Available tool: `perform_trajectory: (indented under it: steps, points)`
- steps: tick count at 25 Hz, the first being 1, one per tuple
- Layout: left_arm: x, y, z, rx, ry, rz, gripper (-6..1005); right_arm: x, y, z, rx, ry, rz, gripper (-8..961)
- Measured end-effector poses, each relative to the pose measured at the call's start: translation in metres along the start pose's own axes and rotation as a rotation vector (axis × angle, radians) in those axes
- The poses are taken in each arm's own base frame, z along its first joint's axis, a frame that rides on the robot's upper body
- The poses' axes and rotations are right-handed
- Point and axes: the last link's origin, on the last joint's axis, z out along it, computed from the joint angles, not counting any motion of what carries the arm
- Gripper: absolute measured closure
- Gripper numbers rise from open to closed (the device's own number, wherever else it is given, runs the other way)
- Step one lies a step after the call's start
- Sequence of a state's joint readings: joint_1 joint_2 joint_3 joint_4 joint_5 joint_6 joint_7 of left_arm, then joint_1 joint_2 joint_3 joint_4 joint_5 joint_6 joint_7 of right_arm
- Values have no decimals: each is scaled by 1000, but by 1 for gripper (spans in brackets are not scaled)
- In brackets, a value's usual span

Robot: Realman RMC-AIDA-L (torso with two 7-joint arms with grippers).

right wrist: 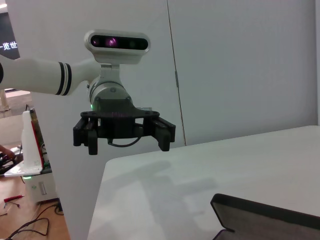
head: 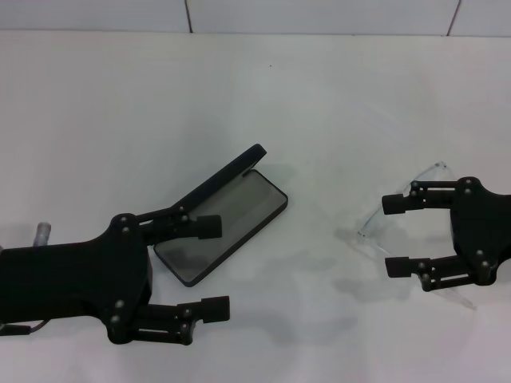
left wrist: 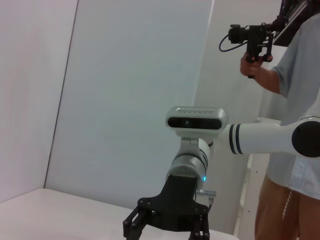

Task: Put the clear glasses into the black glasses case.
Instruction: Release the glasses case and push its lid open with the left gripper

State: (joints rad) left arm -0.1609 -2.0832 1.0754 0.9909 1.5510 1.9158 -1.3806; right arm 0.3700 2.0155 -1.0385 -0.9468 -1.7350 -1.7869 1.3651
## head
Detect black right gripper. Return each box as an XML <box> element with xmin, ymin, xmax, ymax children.
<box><xmin>381</xmin><ymin>175</ymin><xmax>511</xmax><ymax>293</ymax></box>

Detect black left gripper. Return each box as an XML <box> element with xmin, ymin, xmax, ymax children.
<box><xmin>0</xmin><ymin>213</ymin><xmax>156</xmax><ymax>345</ymax></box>

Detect clear white glasses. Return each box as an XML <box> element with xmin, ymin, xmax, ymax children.
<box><xmin>356</xmin><ymin>160</ymin><xmax>478</xmax><ymax>312</ymax></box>

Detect black glasses case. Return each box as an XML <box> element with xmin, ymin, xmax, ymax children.
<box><xmin>153</xmin><ymin>143</ymin><xmax>289</xmax><ymax>288</ymax></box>

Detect left gripper metal connector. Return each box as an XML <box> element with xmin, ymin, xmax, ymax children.
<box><xmin>36</xmin><ymin>222</ymin><xmax>53</xmax><ymax>246</ymax></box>

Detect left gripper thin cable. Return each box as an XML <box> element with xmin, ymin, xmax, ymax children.
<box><xmin>0</xmin><ymin>318</ymin><xmax>53</xmax><ymax>337</ymax></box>

